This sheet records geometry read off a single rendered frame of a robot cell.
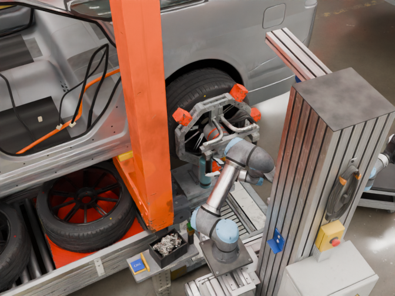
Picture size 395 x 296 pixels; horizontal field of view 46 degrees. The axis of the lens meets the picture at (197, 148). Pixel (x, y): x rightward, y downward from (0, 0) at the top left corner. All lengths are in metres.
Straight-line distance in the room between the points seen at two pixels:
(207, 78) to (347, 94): 1.51
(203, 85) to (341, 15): 3.50
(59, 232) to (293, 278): 1.64
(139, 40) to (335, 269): 1.27
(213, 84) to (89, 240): 1.29
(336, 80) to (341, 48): 3.90
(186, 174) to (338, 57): 2.50
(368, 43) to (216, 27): 3.16
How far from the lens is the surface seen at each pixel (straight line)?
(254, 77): 3.27
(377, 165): 2.52
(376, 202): 3.82
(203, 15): 2.76
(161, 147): 2.42
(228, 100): 2.92
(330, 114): 1.53
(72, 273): 3.14
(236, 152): 2.38
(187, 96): 2.90
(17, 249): 3.15
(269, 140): 4.26
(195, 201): 3.55
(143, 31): 1.95
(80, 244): 3.17
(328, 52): 5.46
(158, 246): 2.87
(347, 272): 2.13
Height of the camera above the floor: 3.02
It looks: 47 degrees down
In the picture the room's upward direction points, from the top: straight up
